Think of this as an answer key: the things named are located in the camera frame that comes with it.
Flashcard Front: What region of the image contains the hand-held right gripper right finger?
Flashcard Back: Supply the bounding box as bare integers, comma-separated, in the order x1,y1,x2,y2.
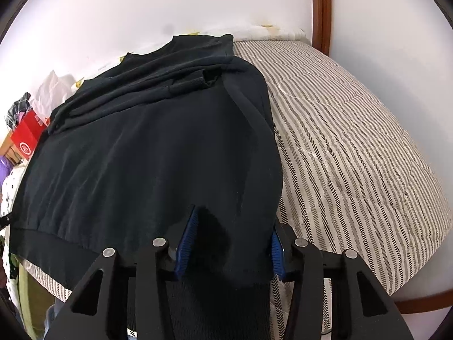
271,221,411,340

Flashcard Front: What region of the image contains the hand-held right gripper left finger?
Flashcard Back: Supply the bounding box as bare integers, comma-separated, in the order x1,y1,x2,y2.
44,207,199,340

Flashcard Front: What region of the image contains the black sweatshirt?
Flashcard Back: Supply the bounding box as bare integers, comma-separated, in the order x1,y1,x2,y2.
9,33,284,340

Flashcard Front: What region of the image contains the white floral quilt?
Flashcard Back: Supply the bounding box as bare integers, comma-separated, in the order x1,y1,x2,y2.
0,165,32,291

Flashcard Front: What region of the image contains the purple cloth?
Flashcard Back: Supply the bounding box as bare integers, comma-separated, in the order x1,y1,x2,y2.
0,156,16,188

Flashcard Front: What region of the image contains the wooden headboard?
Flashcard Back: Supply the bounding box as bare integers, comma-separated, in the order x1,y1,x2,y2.
0,129,25,166

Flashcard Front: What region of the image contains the green bed sheet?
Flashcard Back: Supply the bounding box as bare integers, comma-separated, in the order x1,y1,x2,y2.
18,265,54,326

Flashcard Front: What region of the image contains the red paper bag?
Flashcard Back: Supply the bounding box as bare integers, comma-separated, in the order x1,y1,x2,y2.
10,110,54,165

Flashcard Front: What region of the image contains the grey plaid cloth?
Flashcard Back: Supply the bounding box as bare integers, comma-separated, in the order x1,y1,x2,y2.
4,92,32,131

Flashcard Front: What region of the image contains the striped quilted mat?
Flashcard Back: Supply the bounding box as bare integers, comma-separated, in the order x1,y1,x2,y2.
21,39,446,305

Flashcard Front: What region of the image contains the white plastic shopping bag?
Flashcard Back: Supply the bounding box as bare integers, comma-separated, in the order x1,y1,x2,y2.
33,70,84,117

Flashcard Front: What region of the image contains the brown wooden baseboard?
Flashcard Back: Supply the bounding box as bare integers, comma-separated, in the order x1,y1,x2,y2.
393,283,453,315

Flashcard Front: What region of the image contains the brown wooden door frame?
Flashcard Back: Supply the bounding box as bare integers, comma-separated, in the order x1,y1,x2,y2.
311,0,331,55

